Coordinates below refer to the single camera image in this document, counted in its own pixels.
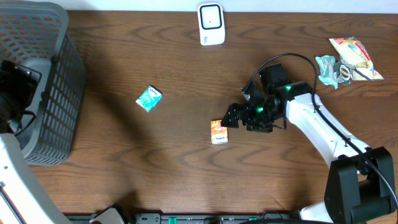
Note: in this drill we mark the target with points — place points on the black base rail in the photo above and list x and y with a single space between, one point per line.
248 218

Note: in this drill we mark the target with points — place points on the black round-logo packet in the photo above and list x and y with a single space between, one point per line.
341 74

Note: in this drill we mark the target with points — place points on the grey plastic mesh basket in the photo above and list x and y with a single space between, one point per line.
35 35

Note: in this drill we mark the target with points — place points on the yellow snack bag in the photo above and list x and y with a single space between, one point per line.
354 55

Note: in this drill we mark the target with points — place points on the teal small box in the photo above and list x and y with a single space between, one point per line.
149 98

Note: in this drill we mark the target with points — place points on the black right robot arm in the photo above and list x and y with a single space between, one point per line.
360 178

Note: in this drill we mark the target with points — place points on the teal snack packet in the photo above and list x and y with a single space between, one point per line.
326 64

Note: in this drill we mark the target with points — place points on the orange small box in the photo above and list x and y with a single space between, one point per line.
219 134

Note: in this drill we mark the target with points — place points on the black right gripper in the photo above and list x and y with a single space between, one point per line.
244 108

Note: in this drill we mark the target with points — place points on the white barcode scanner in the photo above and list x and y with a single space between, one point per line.
211 23

